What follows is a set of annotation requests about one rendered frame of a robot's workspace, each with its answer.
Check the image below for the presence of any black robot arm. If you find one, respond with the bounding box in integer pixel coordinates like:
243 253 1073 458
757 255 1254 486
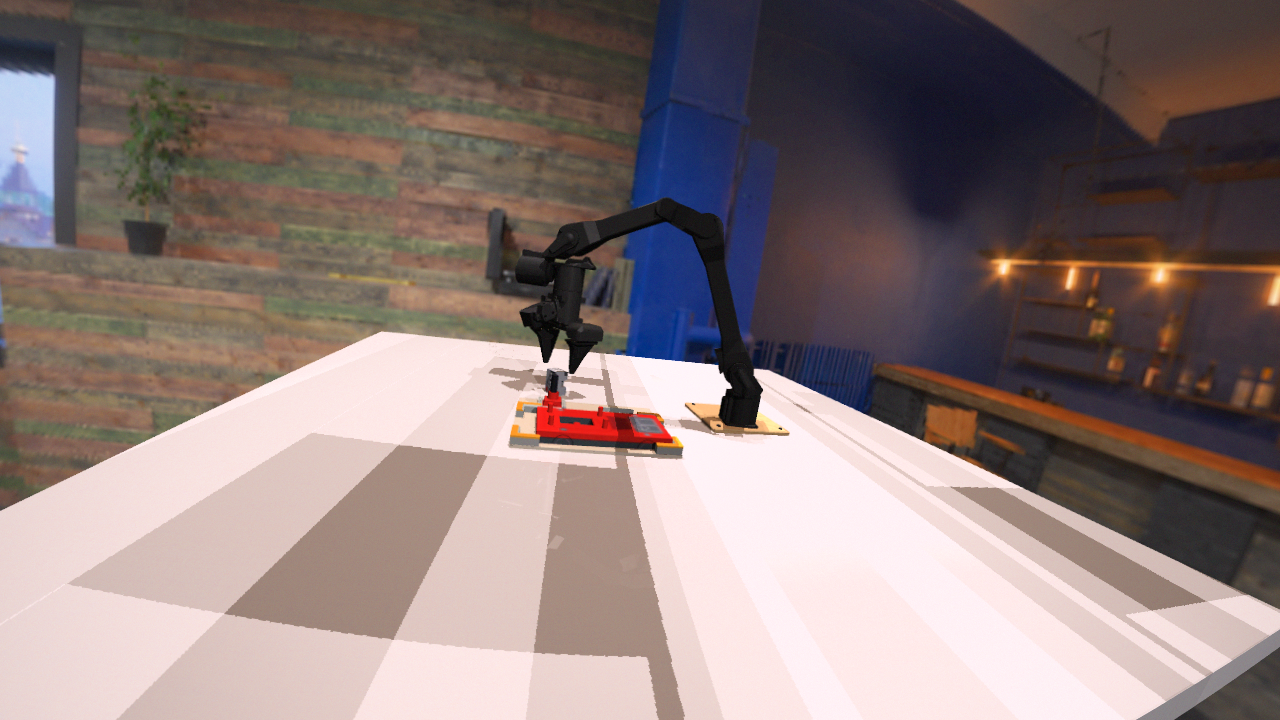
515 197 763 429

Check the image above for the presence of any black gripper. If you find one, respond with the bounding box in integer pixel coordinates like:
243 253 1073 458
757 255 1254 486
530 288 604 374

